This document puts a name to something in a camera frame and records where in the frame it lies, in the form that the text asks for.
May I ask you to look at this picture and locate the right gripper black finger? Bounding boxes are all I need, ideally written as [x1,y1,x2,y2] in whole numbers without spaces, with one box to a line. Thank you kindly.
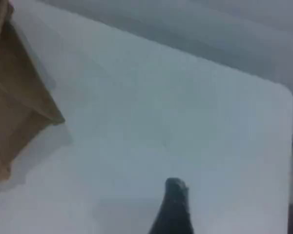
[147,177,195,234]

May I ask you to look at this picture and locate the brown jute tote bag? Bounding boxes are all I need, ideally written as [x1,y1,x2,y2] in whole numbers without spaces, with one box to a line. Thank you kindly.
[0,0,66,188]

